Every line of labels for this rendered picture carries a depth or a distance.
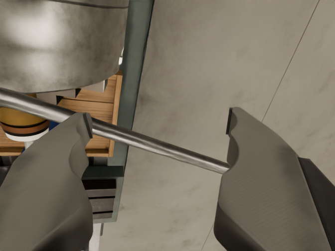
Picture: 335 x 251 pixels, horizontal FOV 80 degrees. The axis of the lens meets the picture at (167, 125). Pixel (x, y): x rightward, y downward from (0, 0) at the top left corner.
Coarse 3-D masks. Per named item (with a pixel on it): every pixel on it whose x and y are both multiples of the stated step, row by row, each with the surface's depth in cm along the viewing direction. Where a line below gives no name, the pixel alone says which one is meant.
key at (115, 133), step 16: (0, 96) 13; (16, 96) 13; (32, 112) 14; (48, 112) 14; (64, 112) 14; (96, 128) 15; (112, 128) 15; (128, 144) 16; (144, 144) 16; (160, 144) 17; (192, 160) 18; (208, 160) 18
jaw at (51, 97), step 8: (104, 80) 32; (80, 88) 33; (88, 88) 33; (96, 88) 33; (104, 88) 33; (40, 96) 33; (48, 96) 33; (56, 96) 33; (64, 96) 33; (72, 96) 33; (56, 104) 34
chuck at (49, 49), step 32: (0, 0) 16; (32, 0) 17; (0, 32) 17; (32, 32) 18; (64, 32) 20; (96, 32) 22; (0, 64) 18; (32, 64) 19; (64, 64) 21; (96, 64) 25
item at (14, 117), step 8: (32, 96) 33; (0, 112) 32; (8, 112) 32; (16, 112) 32; (0, 120) 33; (8, 120) 32; (16, 120) 32; (24, 120) 33; (32, 120) 34; (40, 120) 35; (48, 120) 38; (8, 128) 34; (16, 128) 34; (24, 128) 34; (32, 128) 35; (40, 128) 36; (24, 136) 35
